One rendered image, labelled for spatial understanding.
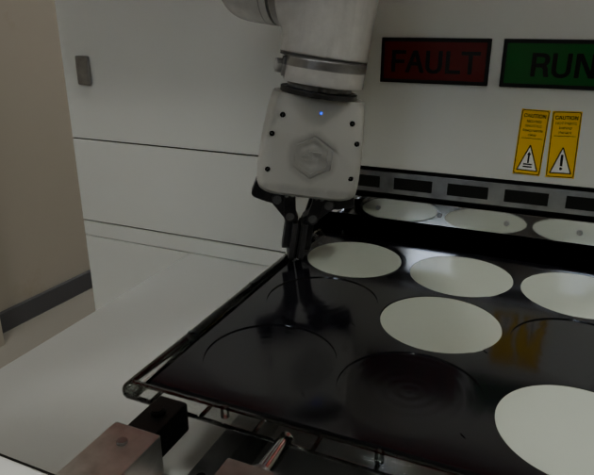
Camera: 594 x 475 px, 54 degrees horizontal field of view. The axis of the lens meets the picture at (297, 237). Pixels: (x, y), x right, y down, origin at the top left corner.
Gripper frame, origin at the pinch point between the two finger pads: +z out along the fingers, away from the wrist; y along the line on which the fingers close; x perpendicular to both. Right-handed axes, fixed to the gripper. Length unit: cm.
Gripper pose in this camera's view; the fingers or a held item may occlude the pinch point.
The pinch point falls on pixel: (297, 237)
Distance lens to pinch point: 62.4
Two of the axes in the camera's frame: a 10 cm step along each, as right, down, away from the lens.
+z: -1.4, 9.3, 3.4
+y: 9.9, 1.1, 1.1
